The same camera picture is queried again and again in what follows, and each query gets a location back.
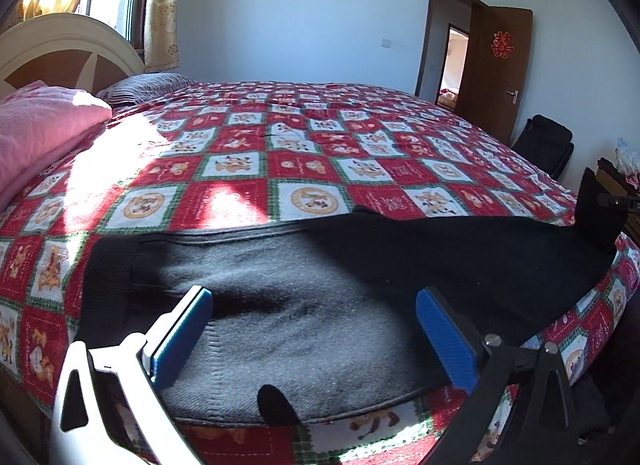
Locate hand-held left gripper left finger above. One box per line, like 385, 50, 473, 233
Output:
50, 285, 216, 465

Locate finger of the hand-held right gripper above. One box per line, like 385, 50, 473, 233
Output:
575, 167, 626, 252

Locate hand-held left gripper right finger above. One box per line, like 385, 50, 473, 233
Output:
415, 286, 582, 465

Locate black pants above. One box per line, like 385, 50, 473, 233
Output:
75, 205, 621, 426

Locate wooden cabinet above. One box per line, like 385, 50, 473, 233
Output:
595, 157, 640, 238

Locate white plastic bag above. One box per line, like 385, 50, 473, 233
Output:
612, 137, 640, 186

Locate black folding chair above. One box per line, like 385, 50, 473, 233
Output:
511, 114, 575, 180

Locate brown wooden door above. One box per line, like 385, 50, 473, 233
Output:
455, 6, 534, 146

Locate red paper door decoration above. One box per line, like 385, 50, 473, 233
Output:
492, 30, 516, 58

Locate red checked printed bedspread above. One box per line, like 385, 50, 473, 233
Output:
0, 79, 640, 465

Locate folded pink blanket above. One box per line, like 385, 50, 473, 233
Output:
0, 81, 113, 212

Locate striped pillow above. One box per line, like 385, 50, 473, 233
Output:
96, 73, 196, 106

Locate cream and wood headboard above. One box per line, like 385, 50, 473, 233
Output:
0, 15, 146, 100

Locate narrow yellow patterned curtain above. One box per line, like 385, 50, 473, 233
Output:
144, 0, 180, 72

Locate brown door frame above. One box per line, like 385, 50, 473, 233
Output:
414, 0, 489, 108

